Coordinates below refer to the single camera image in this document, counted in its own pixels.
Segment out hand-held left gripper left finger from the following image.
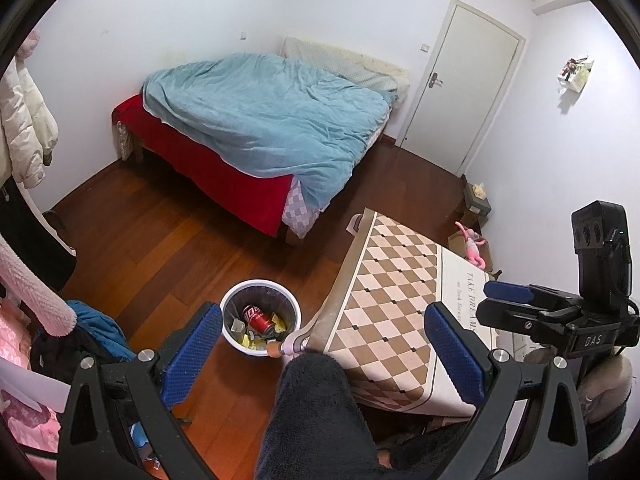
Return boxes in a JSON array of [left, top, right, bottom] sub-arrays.
[[59, 301, 224, 480]]

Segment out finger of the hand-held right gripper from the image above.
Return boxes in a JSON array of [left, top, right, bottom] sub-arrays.
[[484, 281, 576, 306], [476, 299, 576, 333]]

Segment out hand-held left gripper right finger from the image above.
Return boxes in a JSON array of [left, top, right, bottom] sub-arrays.
[[423, 301, 588, 480]]

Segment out white trash bin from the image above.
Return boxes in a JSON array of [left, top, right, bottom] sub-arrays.
[[220, 281, 301, 357]]

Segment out red soda can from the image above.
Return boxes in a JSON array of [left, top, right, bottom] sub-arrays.
[[242, 305, 277, 334]]

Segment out pink plush toy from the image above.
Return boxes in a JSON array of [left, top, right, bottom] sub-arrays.
[[455, 221, 488, 268]]

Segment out cardboard box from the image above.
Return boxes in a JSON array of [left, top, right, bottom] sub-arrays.
[[446, 230, 502, 279]]

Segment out brown tissue box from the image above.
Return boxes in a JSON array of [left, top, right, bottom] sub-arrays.
[[463, 182, 492, 214]]

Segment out blue cloth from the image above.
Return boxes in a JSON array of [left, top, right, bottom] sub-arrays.
[[65, 300, 137, 361]]

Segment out beige fluffy chair cushion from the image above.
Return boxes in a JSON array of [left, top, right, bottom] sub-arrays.
[[522, 345, 633, 461]]

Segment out pink fleece garment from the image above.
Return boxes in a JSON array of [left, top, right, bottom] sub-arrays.
[[0, 240, 77, 337]]

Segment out pink printed blanket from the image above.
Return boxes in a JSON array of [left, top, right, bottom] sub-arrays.
[[0, 305, 68, 480]]

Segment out pink checkered mattress cover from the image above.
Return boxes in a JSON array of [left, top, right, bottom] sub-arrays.
[[281, 175, 323, 239]]

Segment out red bed sheet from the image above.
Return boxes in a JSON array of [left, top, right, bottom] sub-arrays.
[[112, 94, 296, 237]]

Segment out black garment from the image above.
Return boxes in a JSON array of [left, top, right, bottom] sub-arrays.
[[0, 177, 77, 293]]

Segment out white door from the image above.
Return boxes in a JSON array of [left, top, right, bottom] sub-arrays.
[[397, 0, 526, 177]]

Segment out bed with blue duvet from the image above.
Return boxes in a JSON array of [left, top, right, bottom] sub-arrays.
[[141, 52, 392, 213]]

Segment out white dotted pillow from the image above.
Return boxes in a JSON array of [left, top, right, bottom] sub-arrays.
[[281, 36, 412, 107]]

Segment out white puffer jacket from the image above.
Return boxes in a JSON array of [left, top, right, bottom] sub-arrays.
[[0, 55, 60, 189]]

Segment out wall shelf with decorations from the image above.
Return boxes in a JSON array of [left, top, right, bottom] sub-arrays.
[[556, 55, 596, 94]]

